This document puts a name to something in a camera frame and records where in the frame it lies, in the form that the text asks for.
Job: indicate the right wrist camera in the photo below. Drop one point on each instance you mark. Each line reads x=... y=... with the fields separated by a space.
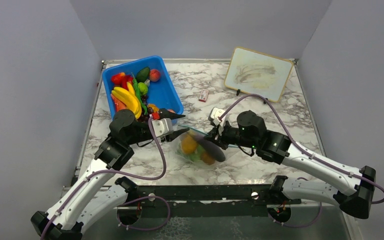
x=215 y=117

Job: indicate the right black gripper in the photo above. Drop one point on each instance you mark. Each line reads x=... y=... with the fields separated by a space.
x=214 y=135

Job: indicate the brown toy kiwi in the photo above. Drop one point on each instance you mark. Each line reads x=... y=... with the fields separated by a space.
x=207 y=159

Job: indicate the blue plastic bin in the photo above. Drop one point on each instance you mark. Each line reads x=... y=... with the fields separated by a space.
x=161 y=93

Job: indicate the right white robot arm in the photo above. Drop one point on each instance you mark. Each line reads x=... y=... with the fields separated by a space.
x=340 y=185

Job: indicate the green toy lettuce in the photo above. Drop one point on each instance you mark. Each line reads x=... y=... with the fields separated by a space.
x=194 y=157

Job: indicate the green toy chili pepper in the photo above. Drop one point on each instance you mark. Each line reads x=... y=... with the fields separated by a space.
x=138 y=96

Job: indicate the yellow toy banana bunch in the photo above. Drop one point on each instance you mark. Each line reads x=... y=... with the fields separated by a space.
x=128 y=98

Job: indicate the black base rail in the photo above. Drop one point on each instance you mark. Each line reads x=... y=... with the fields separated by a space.
x=199 y=201

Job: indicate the orange toy lemon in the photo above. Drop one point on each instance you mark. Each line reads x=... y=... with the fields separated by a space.
x=188 y=144

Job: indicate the red toy bell pepper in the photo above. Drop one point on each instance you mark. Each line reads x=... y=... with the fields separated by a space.
x=122 y=80

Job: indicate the light green toy cabbage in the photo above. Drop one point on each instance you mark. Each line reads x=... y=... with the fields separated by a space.
x=143 y=88

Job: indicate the small whiteboard with wooden frame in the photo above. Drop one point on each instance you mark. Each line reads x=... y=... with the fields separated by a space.
x=253 y=72

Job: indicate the clear zip top bag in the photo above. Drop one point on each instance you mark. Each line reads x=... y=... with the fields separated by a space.
x=229 y=152

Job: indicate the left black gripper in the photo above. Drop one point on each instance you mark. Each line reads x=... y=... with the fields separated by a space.
x=174 y=135

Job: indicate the toy watermelon slice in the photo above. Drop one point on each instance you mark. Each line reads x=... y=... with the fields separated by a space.
x=119 y=105

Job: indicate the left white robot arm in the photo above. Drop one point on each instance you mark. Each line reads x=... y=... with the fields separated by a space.
x=103 y=185

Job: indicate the green toy avocado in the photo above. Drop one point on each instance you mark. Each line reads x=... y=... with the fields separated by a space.
x=143 y=74

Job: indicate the dark purple toy eggplant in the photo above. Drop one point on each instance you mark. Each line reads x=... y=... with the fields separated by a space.
x=211 y=148

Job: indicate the small red white box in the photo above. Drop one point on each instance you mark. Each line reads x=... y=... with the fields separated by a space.
x=203 y=96

